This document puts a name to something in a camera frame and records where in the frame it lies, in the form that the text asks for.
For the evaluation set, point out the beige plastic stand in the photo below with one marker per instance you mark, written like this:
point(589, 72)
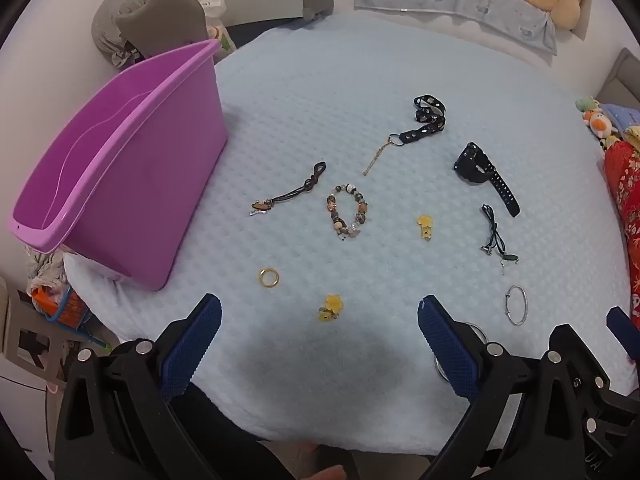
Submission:
point(20, 320)

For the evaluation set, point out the black wrist watch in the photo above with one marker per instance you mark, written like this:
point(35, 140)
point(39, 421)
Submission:
point(472, 165)

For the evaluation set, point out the red patterned cloth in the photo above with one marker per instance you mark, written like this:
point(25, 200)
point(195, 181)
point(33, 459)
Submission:
point(625, 185)

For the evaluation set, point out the green plush toy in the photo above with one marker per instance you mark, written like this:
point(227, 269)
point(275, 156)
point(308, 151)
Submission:
point(585, 105)

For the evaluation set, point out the purple plastic tub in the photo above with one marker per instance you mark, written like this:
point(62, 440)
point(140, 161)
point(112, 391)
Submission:
point(150, 185)

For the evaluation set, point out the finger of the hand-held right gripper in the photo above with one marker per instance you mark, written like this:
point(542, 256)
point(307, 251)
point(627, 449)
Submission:
point(575, 347)
point(622, 322)

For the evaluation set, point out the yellow flower hair clip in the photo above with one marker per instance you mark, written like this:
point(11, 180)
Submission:
point(332, 304)

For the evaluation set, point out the grey desk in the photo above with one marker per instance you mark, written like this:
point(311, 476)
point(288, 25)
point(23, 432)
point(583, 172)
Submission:
point(270, 2)

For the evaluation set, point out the orange plastic basket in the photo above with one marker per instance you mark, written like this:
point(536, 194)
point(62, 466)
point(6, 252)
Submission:
point(47, 302)

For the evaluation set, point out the white plastic bag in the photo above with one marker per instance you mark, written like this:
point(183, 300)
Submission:
point(214, 7)

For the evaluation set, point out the yellow duck charm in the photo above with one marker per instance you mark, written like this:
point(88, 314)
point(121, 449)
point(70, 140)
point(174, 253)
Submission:
point(425, 222)

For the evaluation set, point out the grey chair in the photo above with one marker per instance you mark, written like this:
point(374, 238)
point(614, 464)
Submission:
point(165, 20)

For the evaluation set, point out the grey garment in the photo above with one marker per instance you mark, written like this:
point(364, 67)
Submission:
point(107, 25)

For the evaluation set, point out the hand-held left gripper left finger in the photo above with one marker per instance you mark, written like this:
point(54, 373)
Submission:
point(192, 347)

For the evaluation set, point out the grey upholstered headboard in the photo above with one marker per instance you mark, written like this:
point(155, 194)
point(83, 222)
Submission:
point(622, 75)

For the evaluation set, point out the light blue bed blanket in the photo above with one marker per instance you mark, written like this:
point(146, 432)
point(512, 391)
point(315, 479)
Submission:
point(320, 110)

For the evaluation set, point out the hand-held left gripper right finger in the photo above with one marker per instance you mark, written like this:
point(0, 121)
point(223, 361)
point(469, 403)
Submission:
point(447, 347)

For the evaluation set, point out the blue metal stand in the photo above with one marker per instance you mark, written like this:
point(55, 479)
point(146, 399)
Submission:
point(75, 332)

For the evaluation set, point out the white orange plush toy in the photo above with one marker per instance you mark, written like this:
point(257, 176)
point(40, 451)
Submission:
point(597, 122)

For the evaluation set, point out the silver bangle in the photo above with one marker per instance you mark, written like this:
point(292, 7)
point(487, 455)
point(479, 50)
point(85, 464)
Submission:
point(505, 307)
point(481, 330)

